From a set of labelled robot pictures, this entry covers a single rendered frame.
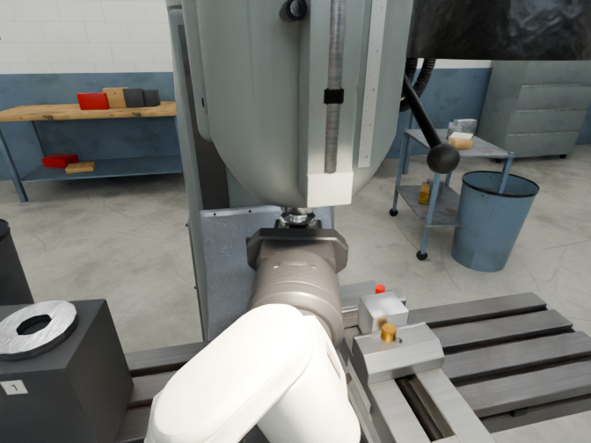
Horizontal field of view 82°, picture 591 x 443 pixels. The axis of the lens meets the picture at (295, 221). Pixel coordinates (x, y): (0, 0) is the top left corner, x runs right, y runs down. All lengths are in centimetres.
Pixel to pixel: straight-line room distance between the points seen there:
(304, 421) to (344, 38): 26
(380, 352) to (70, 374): 39
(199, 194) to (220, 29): 55
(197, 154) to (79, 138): 425
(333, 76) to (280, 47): 5
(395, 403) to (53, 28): 476
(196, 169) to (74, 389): 48
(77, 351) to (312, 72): 41
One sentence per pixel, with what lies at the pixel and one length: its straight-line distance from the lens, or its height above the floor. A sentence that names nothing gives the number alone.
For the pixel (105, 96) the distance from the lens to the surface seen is 423.
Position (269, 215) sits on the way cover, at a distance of 83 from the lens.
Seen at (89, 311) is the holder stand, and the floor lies 115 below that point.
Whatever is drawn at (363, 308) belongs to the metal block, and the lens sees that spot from 58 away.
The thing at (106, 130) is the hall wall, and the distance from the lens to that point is 487.
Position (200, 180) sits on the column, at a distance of 80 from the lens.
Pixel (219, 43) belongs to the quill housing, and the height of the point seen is 147.
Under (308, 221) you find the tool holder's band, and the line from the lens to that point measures 42.
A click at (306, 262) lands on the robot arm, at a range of 32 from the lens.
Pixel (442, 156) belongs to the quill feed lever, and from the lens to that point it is 35.
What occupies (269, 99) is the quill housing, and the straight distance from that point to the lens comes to 30.
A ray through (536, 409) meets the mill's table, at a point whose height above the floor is 92.
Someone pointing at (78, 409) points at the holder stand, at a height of 108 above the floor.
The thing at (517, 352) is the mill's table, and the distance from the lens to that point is 79.
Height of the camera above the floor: 146
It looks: 27 degrees down
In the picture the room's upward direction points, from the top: straight up
